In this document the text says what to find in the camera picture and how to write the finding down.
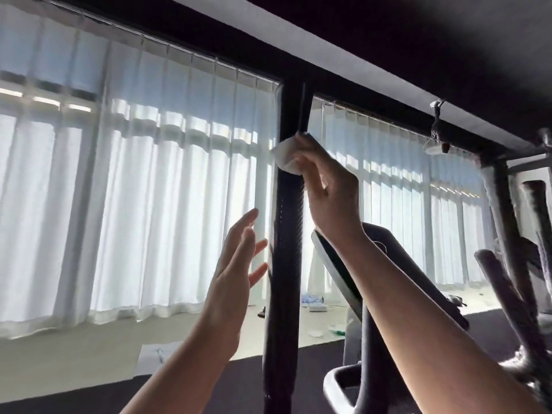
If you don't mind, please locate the white flat paper sheet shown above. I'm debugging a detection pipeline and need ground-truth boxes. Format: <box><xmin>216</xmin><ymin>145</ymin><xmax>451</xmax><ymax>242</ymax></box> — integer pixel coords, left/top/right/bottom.
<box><xmin>135</xmin><ymin>340</ymin><xmax>184</xmax><ymax>377</ymax></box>

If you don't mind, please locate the person's right hand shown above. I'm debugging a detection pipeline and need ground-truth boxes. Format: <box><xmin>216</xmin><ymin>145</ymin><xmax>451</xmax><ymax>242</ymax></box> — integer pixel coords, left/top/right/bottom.
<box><xmin>292</xmin><ymin>132</ymin><xmax>367</xmax><ymax>248</ymax></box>

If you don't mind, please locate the white curtain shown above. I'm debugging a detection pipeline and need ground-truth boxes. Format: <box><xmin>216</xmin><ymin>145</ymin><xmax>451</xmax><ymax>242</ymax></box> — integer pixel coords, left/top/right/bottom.
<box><xmin>0</xmin><ymin>0</ymin><xmax>497</xmax><ymax>342</ymax></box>

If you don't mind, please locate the person's left forearm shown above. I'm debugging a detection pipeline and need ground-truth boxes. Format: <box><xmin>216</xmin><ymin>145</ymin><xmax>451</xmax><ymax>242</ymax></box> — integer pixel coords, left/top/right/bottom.
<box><xmin>119</xmin><ymin>327</ymin><xmax>238</xmax><ymax>414</ymax></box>

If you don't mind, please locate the person's left hand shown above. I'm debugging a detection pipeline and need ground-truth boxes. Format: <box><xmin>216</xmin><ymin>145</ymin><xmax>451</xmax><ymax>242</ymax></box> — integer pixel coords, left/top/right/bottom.
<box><xmin>201</xmin><ymin>208</ymin><xmax>270</xmax><ymax>352</ymax></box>

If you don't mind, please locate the white wet wipe sheet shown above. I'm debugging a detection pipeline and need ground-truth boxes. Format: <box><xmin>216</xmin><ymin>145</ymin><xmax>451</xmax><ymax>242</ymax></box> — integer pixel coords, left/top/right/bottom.
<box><xmin>270</xmin><ymin>133</ymin><xmax>313</xmax><ymax>177</ymax></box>

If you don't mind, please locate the person's right forearm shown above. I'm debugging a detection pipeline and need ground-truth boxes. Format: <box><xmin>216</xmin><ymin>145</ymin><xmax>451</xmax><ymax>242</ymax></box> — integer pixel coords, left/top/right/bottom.
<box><xmin>335</xmin><ymin>227</ymin><xmax>546</xmax><ymax>414</ymax></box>

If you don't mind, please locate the grey power box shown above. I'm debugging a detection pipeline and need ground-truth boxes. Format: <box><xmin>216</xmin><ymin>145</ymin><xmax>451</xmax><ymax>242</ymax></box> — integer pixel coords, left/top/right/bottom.
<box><xmin>301</xmin><ymin>293</ymin><xmax>329</xmax><ymax>314</ymax></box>

